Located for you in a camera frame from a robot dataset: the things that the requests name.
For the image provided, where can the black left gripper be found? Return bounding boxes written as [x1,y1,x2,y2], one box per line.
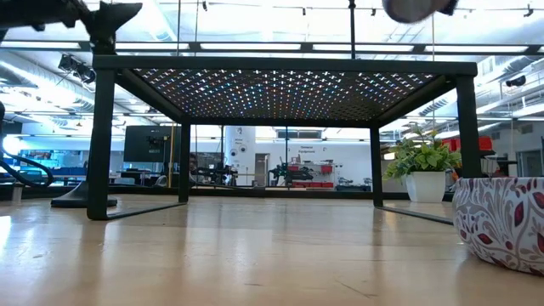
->
[0,0,144,43]

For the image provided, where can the pink patterned candle bowl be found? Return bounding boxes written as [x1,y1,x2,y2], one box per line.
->
[381,0,452,25]

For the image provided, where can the red leaf patterned candle bowl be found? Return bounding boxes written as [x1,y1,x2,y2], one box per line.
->
[451,176,544,277]

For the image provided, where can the black hanging ceiling device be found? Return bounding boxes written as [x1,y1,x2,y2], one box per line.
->
[58,54,97,84]

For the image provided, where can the black monitor screen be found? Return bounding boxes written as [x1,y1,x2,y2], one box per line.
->
[123,125,182,163]

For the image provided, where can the red box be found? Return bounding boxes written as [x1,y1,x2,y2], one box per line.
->
[441,135,494,152]

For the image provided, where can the yellow pole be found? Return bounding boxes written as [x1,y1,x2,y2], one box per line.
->
[167,122,176,188]

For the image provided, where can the person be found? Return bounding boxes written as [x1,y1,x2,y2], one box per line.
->
[189,152,203,184]

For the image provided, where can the black perforated metal rack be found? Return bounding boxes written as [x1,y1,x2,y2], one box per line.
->
[87,54,484,226]

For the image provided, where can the green plant in white pot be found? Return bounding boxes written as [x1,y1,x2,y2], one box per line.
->
[382,125,463,204]

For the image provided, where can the white column with cameras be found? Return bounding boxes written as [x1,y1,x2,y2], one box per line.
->
[224,125,257,186]

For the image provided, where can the shelf with red bins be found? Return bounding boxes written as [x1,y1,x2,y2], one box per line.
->
[291,161,336,189]

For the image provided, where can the grey door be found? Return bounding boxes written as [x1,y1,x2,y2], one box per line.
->
[254,153,269,186]

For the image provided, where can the thick black cable loop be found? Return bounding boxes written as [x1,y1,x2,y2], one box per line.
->
[0,100,55,189]

